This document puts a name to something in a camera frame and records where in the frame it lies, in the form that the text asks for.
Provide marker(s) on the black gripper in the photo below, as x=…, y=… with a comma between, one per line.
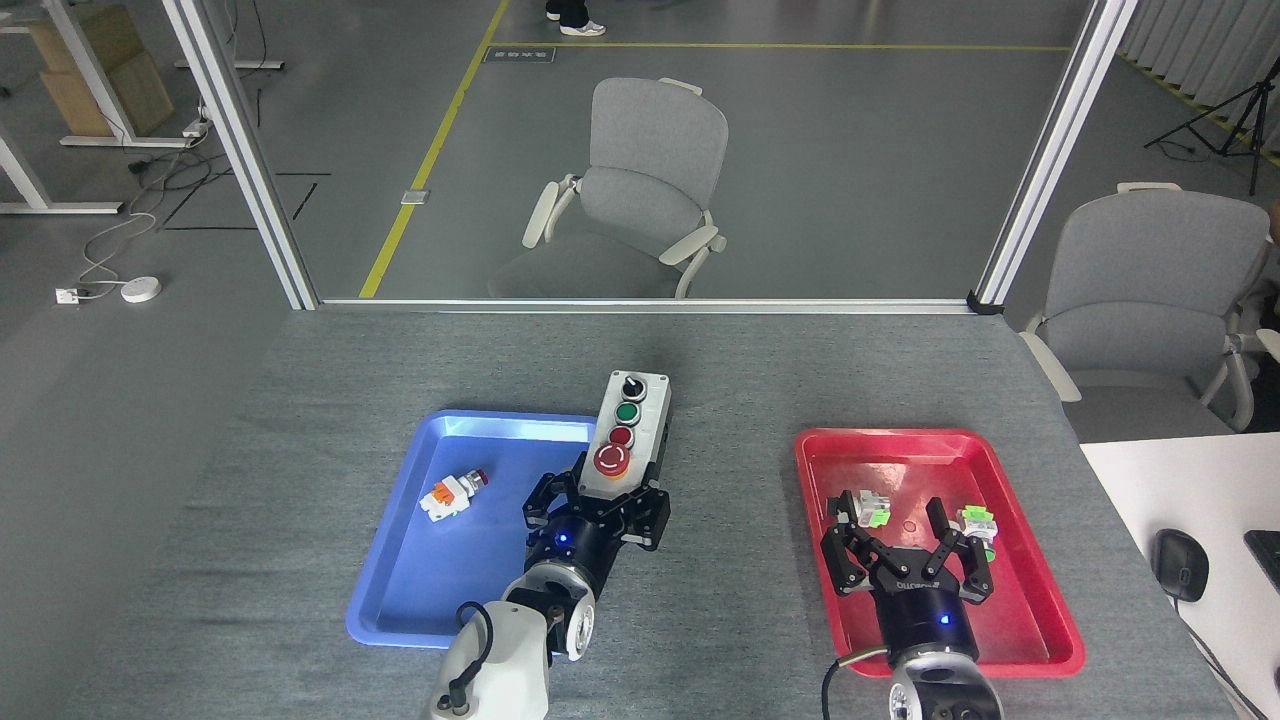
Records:
x=580, y=540
x=925, y=610

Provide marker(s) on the grey control box with buttons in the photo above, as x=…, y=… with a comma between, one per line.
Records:
x=625, y=430

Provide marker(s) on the red plastic tray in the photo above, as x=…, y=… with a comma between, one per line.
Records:
x=905, y=460

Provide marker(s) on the blue plastic tray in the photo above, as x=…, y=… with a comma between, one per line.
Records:
x=470, y=570

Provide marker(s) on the black computer mouse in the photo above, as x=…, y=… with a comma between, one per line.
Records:
x=1180, y=565

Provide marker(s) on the white side table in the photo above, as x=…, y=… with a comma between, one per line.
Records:
x=1200, y=490

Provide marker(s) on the grey office chair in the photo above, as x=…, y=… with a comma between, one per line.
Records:
x=645, y=170
x=1150, y=290

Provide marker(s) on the black keyboard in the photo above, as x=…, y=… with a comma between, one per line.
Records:
x=1265, y=555

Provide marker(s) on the metal floor socket plate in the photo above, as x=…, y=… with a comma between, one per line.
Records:
x=415, y=197

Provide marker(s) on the person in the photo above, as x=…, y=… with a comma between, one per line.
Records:
x=578, y=20

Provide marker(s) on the white round floor device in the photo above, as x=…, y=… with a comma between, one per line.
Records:
x=141, y=290

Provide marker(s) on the white power strip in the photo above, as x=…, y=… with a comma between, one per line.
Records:
x=196, y=128

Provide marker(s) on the black tripod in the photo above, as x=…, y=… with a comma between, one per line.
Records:
x=1255, y=110

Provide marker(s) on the grey pleated curtain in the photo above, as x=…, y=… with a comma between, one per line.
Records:
x=1200, y=50

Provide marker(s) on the brown cardboard boxes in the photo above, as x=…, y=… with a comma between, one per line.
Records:
x=100, y=80

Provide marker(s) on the black selector switch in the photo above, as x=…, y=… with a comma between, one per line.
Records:
x=865, y=508

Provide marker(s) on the green push button switch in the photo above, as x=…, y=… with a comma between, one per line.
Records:
x=980, y=522

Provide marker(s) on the red push button switch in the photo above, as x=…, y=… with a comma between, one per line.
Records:
x=452, y=495

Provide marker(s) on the silver aluminium rail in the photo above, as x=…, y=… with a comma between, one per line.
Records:
x=640, y=305

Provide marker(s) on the silver aluminium post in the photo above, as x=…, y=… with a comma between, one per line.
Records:
x=1055, y=150
x=240, y=150

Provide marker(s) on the white wall socket plug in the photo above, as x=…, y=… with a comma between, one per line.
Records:
x=67, y=296

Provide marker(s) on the white desk frame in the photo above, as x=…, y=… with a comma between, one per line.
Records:
x=95, y=70

